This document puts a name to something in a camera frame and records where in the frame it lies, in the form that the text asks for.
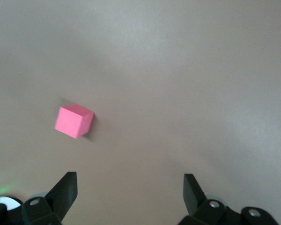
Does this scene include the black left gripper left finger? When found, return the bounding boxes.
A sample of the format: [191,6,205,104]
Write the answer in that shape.
[0,172,78,225]

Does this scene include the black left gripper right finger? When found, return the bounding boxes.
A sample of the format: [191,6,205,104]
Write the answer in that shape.
[177,173,277,225]

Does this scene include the red foam cube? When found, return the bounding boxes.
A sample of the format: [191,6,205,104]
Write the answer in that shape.
[53,104,95,140]

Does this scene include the brown table cover sheet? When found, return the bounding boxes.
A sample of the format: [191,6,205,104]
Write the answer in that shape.
[0,0,281,225]

